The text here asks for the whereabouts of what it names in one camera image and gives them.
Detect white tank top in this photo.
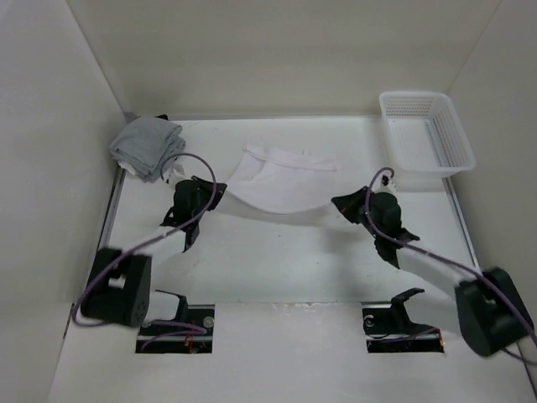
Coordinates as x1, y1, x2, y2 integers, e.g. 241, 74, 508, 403
216, 144, 347, 227

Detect folded grey tank tops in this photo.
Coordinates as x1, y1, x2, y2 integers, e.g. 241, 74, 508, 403
109, 116, 185, 183

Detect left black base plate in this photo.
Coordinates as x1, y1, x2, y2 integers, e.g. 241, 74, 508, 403
135, 305, 216, 354

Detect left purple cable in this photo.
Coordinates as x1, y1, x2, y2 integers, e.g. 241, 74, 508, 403
71, 153, 217, 352

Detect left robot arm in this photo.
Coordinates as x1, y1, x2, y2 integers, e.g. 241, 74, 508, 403
72, 176, 227, 335

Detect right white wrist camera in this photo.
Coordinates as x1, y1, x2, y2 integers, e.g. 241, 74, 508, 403
375, 175, 396, 196

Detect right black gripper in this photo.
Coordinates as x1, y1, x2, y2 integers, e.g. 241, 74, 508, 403
331, 186, 381, 239

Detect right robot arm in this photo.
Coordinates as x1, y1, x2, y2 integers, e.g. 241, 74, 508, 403
331, 186, 536, 358

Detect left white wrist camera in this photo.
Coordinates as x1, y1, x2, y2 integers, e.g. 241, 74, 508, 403
164, 161, 186, 185

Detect white plastic basket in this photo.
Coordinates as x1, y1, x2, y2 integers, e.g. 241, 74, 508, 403
378, 91, 476, 181

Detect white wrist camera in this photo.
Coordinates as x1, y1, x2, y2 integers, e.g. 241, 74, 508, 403
164, 161, 186, 185
375, 175, 396, 196

